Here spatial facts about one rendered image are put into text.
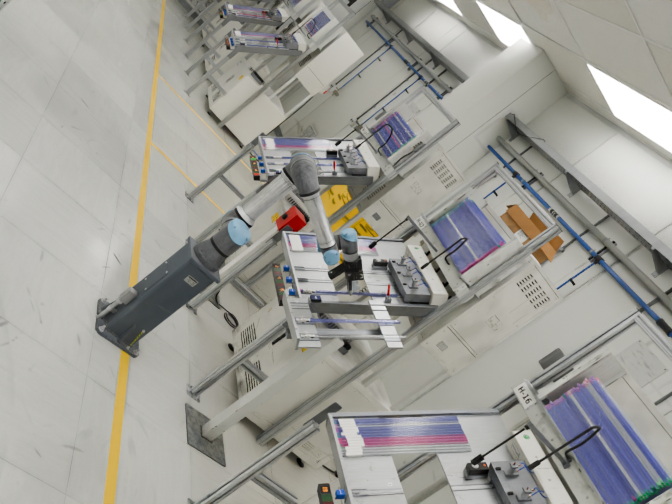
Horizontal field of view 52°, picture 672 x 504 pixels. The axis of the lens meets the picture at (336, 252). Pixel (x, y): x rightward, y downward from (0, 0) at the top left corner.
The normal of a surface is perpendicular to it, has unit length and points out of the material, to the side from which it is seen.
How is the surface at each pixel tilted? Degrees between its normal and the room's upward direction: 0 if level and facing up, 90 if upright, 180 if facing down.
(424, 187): 90
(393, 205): 90
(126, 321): 90
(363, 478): 44
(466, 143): 90
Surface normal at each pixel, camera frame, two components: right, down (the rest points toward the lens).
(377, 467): 0.15, -0.86
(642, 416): -0.59, -0.62
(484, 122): 0.18, 0.51
